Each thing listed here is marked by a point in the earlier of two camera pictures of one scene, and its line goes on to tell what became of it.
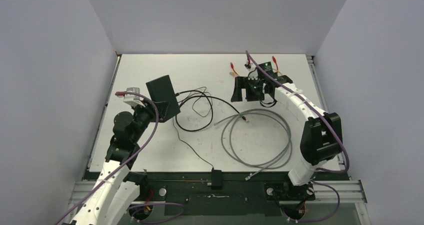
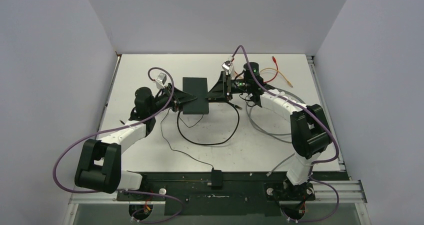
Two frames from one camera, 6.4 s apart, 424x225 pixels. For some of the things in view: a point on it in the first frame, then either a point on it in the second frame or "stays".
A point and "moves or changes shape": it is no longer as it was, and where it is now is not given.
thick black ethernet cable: (206, 96) → (237, 107)
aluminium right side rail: (321, 97) stays
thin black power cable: (208, 113) → (180, 151)
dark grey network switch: (161, 90) moves or changes shape
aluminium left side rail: (106, 99) stays
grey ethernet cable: (281, 155) → (269, 174)
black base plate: (243, 194) stays
